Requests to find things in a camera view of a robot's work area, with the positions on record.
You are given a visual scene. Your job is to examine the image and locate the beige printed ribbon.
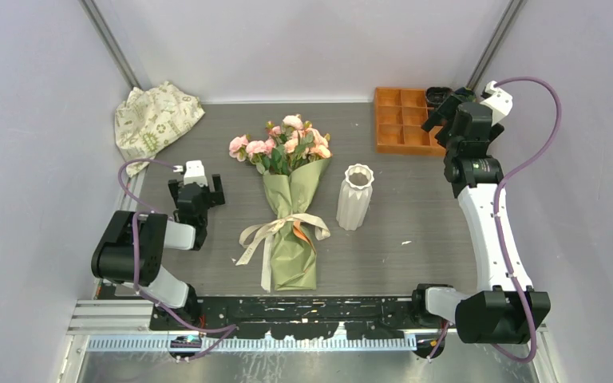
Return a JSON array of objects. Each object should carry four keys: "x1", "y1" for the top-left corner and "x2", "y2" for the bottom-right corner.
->
[{"x1": 235, "y1": 213, "x2": 331, "y2": 293}]

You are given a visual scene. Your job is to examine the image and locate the pink artificial flower bunch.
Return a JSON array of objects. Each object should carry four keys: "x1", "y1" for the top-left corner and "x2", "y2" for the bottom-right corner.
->
[{"x1": 228, "y1": 114, "x2": 333, "y2": 176}]

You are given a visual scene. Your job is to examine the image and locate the green wrapping paper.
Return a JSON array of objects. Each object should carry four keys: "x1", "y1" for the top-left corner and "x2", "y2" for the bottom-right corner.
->
[{"x1": 263, "y1": 160, "x2": 330, "y2": 291}]

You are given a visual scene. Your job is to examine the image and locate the orange wrapping paper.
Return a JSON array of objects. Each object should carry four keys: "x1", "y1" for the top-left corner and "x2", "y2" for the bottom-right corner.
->
[{"x1": 292, "y1": 221, "x2": 316, "y2": 253}]

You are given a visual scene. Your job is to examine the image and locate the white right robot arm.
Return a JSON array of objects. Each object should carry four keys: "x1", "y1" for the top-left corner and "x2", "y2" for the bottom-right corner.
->
[{"x1": 410, "y1": 81, "x2": 551, "y2": 344}]

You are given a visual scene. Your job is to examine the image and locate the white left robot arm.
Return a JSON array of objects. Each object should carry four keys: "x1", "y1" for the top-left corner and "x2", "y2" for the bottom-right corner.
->
[{"x1": 91, "y1": 174, "x2": 225, "y2": 330}]

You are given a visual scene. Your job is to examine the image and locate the white ribbed ceramic vase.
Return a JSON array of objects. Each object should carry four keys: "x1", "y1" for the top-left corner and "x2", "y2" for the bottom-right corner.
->
[{"x1": 336, "y1": 164, "x2": 374, "y2": 231}]

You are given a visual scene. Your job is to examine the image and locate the dark rolled cloth back left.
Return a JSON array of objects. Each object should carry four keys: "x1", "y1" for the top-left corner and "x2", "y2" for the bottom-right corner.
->
[{"x1": 425, "y1": 86, "x2": 453, "y2": 108}]

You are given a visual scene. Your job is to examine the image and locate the orange wooden compartment tray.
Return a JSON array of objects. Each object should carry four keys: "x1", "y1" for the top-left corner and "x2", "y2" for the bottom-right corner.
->
[{"x1": 374, "y1": 87, "x2": 445, "y2": 157}]

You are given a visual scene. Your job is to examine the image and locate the cream green printed cloth bag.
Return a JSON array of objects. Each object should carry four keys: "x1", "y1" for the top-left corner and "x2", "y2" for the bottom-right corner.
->
[{"x1": 114, "y1": 81, "x2": 205, "y2": 161}]

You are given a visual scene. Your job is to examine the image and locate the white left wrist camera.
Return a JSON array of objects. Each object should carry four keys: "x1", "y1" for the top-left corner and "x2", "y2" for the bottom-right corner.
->
[{"x1": 172, "y1": 160, "x2": 208, "y2": 187}]

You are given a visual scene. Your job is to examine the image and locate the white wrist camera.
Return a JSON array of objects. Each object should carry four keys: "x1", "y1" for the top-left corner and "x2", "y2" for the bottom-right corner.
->
[
  {"x1": 480, "y1": 81, "x2": 512, "y2": 126},
  {"x1": 172, "y1": 160, "x2": 208, "y2": 187}
]

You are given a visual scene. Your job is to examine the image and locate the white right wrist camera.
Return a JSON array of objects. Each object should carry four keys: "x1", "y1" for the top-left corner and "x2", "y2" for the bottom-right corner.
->
[{"x1": 480, "y1": 81, "x2": 512, "y2": 126}]

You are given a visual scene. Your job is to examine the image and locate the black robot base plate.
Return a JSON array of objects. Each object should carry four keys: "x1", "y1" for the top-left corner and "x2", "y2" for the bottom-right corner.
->
[{"x1": 148, "y1": 294, "x2": 464, "y2": 341}]

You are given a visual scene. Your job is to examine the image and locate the aluminium front frame rail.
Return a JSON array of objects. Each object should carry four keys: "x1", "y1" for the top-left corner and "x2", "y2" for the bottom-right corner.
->
[{"x1": 69, "y1": 300, "x2": 441, "y2": 358}]

